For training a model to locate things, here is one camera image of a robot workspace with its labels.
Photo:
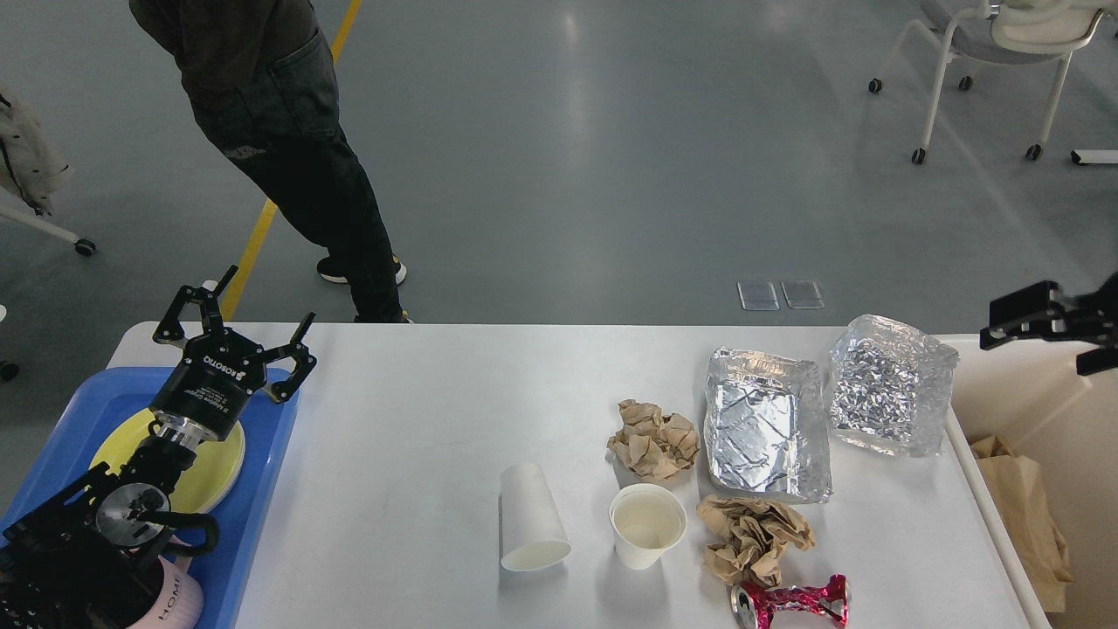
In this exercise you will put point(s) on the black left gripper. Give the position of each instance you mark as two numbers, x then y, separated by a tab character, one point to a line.
210	384

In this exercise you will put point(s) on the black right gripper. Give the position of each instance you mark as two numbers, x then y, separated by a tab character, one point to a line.
1043	311

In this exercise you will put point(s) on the yellow plate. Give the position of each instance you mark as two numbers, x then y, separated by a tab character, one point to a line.
122	442

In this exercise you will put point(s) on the aluminium foil block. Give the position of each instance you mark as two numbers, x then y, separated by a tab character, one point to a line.
888	387

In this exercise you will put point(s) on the pink mug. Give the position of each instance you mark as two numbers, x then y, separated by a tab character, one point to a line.
179	600

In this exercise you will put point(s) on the aluminium foil tray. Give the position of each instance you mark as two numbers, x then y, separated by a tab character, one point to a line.
764	431

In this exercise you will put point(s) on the white paper cup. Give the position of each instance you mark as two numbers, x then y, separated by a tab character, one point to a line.
532	534
647	521

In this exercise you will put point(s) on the brown paper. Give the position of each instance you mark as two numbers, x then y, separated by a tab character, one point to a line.
753	535

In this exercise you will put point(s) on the crushed red can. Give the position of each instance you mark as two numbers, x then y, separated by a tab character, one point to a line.
755	607

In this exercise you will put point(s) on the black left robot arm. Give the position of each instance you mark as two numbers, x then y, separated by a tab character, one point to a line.
144	508

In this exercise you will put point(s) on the beige plastic bin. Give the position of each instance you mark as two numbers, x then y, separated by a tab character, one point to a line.
1029	393

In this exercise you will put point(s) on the white chair leg with wheel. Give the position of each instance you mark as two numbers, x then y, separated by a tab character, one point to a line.
82	246

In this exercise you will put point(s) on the blue plastic tray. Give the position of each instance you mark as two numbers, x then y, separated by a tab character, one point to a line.
108	399

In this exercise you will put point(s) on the person in dark clothes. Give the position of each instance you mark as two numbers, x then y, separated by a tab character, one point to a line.
262	87

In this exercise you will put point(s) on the beige jacket on chair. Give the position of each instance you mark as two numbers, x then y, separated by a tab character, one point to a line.
31	168

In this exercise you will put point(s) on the white wheeled chair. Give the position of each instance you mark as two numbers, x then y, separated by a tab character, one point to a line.
1000	33

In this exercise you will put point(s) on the crumpled brown paper ball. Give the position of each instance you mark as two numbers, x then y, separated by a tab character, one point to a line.
651	444

